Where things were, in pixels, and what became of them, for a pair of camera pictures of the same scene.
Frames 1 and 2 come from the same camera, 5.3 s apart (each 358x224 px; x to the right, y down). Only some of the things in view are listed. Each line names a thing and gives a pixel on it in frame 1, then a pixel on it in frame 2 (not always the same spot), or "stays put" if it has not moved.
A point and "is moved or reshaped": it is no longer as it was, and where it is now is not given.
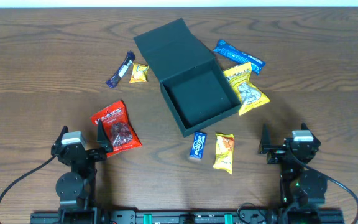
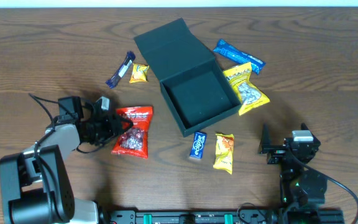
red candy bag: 116,126 is moved or reshaped
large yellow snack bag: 247,94 stays put
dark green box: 195,88 stays put
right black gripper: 278,152 stays put
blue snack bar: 238,56 stays put
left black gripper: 91,154 -> 109,127
